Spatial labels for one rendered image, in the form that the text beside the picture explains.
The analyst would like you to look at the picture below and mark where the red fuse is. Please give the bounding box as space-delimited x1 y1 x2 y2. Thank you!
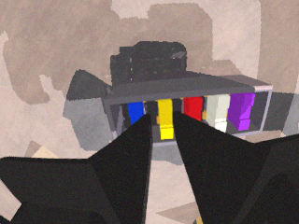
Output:
183 96 202 122

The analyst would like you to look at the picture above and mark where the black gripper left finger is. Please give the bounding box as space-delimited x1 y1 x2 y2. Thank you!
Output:
0 115 152 224

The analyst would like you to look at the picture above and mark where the blue fuse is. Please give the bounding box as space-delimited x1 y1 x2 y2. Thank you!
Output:
128 102 145 124

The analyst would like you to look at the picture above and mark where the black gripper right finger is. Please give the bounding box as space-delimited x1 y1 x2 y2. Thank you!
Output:
172 112 299 224

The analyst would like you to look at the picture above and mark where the yellow rectangular block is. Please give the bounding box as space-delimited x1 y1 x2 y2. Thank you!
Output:
157 100 173 138

